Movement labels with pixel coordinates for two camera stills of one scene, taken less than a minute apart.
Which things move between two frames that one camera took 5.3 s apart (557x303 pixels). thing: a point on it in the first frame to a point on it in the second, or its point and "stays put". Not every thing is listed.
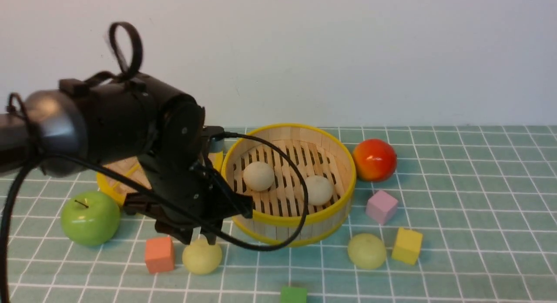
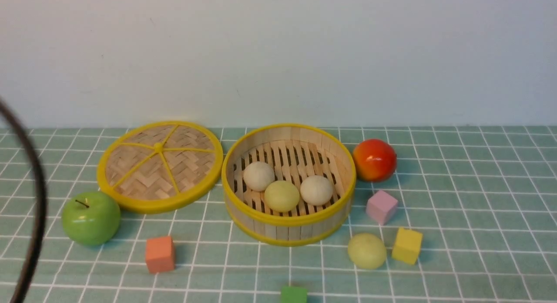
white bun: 258,176 stays put
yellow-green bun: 200,258 to 282,196
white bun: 320,190 stays put
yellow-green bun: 367,250 stays put
